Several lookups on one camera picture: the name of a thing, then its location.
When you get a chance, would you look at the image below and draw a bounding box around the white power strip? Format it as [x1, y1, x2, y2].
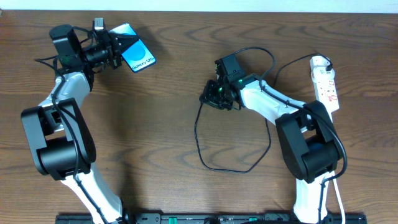
[313, 79, 340, 114]

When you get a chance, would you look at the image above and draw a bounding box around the blue Samsung Galaxy smartphone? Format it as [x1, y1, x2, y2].
[110, 23, 156, 73]

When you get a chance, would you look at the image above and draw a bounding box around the white USB charger adapter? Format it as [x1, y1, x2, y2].
[310, 55, 335, 83]

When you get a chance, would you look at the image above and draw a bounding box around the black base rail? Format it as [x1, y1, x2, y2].
[55, 213, 368, 224]

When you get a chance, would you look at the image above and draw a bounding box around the white power strip cord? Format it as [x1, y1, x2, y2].
[328, 111, 346, 224]

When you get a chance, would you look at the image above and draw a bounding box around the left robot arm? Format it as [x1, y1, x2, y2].
[21, 18, 141, 223]

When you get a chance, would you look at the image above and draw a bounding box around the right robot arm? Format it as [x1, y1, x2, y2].
[200, 54, 348, 223]

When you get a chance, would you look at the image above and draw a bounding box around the black USB charging cable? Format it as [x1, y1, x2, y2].
[193, 53, 333, 174]

